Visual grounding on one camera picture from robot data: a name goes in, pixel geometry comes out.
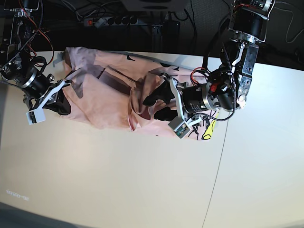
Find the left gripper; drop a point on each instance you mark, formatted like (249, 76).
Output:
(214, 99)

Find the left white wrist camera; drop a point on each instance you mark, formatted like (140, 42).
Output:
(180, 127)

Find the grey box under table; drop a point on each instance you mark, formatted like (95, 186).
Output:
(155, 5)

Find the small label sticker on table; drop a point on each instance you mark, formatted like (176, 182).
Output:
(17, 195)

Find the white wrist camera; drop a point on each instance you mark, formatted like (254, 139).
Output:
(35, 116)
(180, 127)

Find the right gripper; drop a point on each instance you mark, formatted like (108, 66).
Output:
(37, 86)

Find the pink T-shirt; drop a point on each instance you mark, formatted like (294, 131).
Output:
(108, 90)

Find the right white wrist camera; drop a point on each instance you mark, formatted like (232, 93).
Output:
(35, 116)

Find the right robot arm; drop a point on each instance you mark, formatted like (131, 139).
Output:
(20, 65)

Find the black power strip red switch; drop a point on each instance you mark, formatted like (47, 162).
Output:
(111, 21)

